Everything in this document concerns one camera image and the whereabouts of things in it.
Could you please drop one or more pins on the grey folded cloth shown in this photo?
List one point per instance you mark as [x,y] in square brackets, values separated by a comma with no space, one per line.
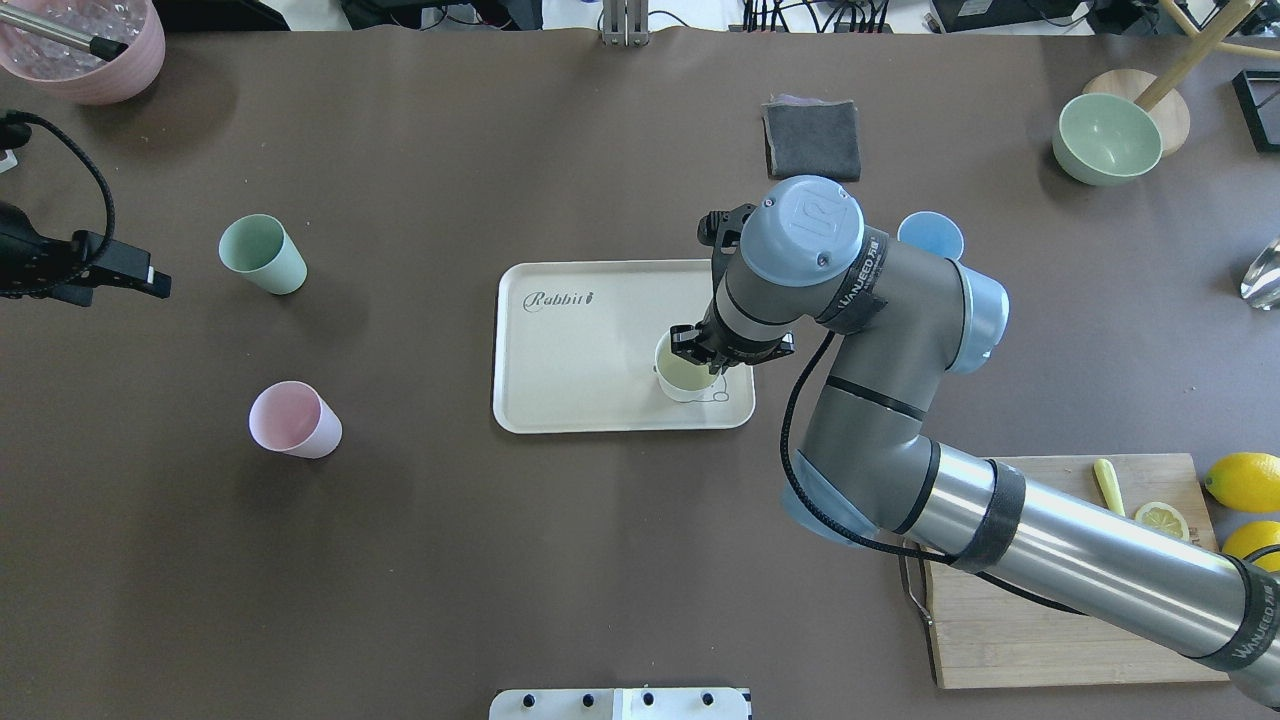
[805,136]

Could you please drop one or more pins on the lemon slice upper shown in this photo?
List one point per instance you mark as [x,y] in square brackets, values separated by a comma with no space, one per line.
[1161,516]

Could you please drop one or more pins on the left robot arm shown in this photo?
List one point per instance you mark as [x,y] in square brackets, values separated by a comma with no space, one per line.
[21,250]

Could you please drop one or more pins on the steel muddler black tip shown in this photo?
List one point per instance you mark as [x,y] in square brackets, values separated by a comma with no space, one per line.
[102,48]

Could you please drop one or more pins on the cream rabbit tray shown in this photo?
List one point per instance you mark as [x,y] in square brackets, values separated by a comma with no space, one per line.
[575,349]

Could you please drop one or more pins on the cream yellow cup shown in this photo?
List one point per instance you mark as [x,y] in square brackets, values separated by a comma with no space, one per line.
[679,379]

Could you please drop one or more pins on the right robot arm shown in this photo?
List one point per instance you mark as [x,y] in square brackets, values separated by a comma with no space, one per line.
[865,475]

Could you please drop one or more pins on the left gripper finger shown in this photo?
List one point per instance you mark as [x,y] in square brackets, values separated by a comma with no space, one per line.
[131,268]

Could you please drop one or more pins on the wooden cup stand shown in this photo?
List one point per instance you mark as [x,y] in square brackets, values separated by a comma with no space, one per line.
[1157,94]

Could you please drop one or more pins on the blue cup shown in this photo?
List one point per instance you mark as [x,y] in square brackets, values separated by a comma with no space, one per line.
[933,232]

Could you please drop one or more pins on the pink cup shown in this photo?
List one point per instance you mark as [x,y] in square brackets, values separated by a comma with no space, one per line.
[291,418]

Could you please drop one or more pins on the whole lemon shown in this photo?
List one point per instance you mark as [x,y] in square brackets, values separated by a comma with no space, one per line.
[1245,481]
[1252,537]

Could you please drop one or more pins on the whole lemon upper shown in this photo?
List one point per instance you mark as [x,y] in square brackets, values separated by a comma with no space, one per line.
[1245,481]

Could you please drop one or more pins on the green bowl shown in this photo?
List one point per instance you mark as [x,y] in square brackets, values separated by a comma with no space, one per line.
[1103,140]

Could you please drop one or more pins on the black picture frame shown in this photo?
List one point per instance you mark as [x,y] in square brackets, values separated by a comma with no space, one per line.
[1256,92]

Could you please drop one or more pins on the pink bowl with ice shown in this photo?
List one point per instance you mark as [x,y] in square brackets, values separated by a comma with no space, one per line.
[76,75]

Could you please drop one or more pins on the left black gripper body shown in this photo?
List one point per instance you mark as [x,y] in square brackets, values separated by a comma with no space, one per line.
[40,271]

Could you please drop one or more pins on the steel ice scoop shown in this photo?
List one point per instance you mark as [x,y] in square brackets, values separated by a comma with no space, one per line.
[1259,287]

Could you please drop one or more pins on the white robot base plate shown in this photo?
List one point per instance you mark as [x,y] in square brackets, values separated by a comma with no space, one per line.
[623,703]

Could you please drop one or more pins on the yellow plastic knife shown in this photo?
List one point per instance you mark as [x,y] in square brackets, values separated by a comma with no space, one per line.
[1106,478]

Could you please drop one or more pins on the whole lemon lower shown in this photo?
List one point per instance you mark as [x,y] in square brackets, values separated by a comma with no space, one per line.
[1252,537]

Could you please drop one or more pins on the wooden cutting board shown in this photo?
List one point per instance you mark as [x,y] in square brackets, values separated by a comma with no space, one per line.
[980,637]

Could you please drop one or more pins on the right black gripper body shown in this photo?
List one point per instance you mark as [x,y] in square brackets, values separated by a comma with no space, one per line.
[716,352]

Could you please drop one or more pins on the green cup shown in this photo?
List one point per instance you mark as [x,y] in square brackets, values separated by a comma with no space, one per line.
[258,248]

